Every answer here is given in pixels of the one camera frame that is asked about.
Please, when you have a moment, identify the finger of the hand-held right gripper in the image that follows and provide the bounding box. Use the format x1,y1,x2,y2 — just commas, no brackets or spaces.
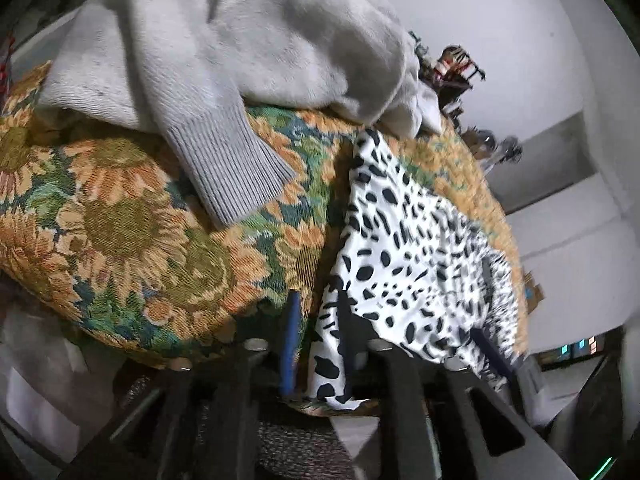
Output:
471,329,524,392

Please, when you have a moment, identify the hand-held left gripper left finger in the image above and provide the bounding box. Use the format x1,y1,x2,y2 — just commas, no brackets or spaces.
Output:
57,290,303,480

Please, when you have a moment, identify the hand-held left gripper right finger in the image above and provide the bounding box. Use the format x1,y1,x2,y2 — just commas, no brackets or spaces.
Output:
335,291,581,480

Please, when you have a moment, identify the black-spotted white garment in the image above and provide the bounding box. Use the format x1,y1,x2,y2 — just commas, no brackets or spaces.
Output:
307,127,528,406

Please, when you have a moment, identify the grey knit sweater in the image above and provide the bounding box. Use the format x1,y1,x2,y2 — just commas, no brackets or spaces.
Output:
37,0,443,228

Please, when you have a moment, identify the dark speckled cloth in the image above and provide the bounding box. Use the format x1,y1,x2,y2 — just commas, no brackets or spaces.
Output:
255,412,381,480

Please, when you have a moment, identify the sunflower print blanket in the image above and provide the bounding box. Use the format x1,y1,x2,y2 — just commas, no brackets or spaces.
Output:
0,60,531,418

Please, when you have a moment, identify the black standing fan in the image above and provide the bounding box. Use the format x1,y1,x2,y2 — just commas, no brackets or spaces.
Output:
497,135,524,166

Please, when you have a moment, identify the grey floor fan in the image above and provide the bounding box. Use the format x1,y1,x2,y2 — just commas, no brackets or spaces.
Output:
462,127,496,158

